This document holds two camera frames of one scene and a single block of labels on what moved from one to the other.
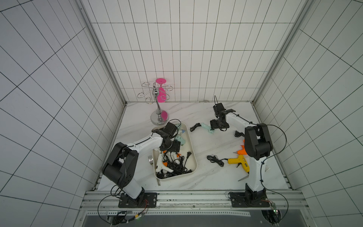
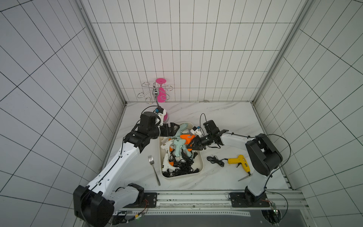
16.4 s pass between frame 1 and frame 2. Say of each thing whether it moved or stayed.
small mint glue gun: moved
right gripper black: moved
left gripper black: moved
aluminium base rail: stayed
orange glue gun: moved
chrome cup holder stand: stayed
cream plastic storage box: moved
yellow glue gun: stayed
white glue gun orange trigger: moved
